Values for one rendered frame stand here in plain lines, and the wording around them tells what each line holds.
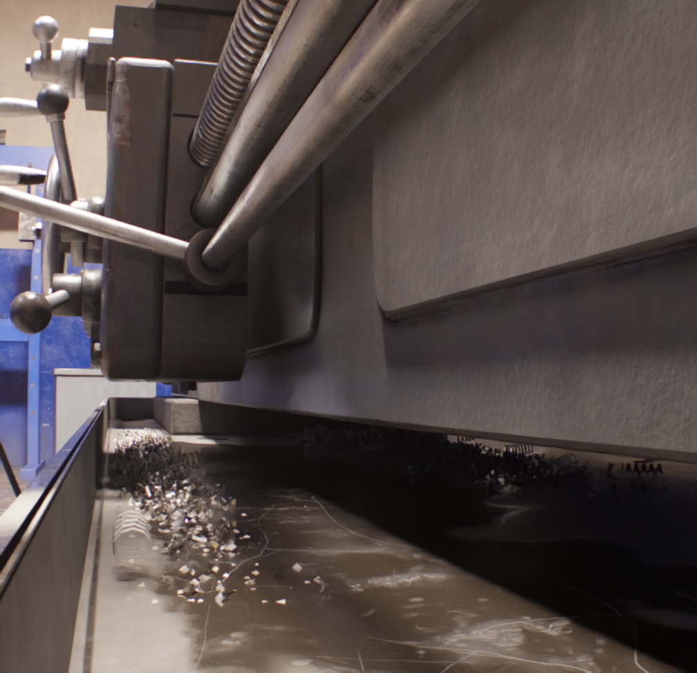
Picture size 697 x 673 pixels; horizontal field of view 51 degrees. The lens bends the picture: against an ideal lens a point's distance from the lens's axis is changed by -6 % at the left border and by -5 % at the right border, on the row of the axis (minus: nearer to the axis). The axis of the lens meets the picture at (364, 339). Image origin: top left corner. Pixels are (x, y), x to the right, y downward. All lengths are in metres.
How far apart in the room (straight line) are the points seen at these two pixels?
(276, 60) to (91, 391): 3.22
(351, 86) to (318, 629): 0.19
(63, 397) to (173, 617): 3.25
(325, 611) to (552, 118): 0.21
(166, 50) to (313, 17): 0.49
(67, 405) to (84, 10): 2.92
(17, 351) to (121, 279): 4.27
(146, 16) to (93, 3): 4.72
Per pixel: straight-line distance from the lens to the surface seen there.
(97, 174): 5.09
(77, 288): 0.72
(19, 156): 4.61
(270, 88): 0.40
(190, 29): 0.82
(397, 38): 0.23
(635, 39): 0.26
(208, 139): 0.66
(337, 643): 0.28
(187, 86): 0.74
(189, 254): 0.65
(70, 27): 5.46
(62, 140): 0.82
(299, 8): 0.33
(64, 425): 3.55
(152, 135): 0.72
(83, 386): 3.55
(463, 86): 0.37
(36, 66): 0.95
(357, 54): 0.25
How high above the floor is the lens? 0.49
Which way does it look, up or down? 4 degrees up
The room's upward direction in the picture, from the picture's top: straight up
